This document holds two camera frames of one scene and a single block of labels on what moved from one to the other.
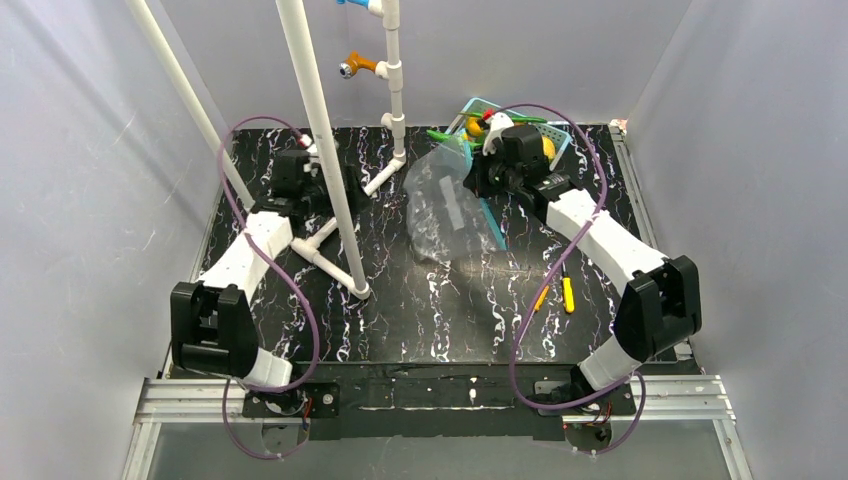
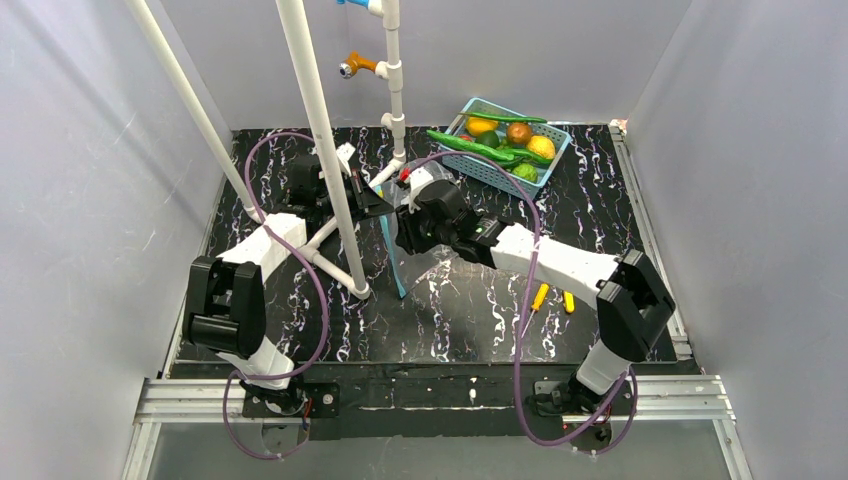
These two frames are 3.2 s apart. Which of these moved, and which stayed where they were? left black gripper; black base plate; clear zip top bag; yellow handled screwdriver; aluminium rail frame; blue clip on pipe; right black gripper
Moved: clear zip top bag; right black gripper; left black gripper
Stayed: blue clip on pipe; yellow handled screwdriver; black base plate; aluminium rail frame
